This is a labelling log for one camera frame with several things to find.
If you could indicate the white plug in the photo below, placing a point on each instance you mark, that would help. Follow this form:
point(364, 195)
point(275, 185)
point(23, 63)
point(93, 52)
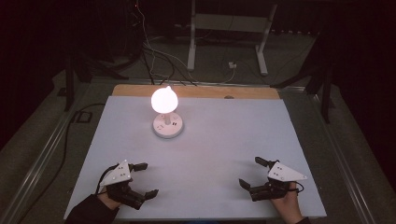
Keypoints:
point(232, 65)

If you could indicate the aluminium floor rail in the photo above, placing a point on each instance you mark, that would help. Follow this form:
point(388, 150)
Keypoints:
point(37, 168)
point(342, 161)

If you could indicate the person's right hand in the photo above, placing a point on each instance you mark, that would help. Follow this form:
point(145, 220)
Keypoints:
point(288, 208)

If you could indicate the glowing round white desk lamp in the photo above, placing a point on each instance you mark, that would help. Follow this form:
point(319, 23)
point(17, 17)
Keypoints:
point(164, 101)

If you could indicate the black rectangular floor frame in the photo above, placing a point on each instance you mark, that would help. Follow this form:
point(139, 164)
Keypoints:
point(82, 117)

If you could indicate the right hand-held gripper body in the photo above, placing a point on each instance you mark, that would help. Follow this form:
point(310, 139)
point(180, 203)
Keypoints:
point(285, 173)

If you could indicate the person's left hand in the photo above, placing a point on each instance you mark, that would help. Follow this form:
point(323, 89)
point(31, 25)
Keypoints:
point(109, 201)

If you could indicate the black metal stand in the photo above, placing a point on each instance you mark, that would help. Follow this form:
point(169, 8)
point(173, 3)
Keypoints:
point(70, 77)
point(325, 81)

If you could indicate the white metal stand frame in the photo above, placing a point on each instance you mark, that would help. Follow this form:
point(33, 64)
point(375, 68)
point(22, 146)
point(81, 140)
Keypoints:
point(229, 23)

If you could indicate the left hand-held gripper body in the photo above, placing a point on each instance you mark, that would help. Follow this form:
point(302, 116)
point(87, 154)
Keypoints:
point(119, 174)

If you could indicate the pale grey table cover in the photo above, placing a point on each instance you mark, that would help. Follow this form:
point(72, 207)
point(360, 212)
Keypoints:
point(218, 140)

